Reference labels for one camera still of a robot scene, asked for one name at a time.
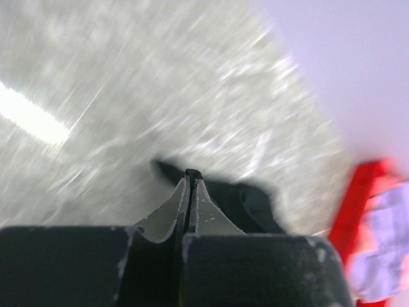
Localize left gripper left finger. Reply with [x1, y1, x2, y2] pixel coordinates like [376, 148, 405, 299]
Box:
[135, 178, 189, 243]

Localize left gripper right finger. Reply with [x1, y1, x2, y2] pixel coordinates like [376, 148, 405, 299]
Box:
[188, 179, 245, 235]

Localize black t shirt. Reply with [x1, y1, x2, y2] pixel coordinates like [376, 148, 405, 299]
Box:
[150, 159, 287, 235]

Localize red plastic bin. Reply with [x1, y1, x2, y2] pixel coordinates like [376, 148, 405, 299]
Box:
[328, 160, 408, 306]

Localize purple t shirt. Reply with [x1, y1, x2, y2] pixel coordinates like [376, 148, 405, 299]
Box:
[347, 182, 408, 303]

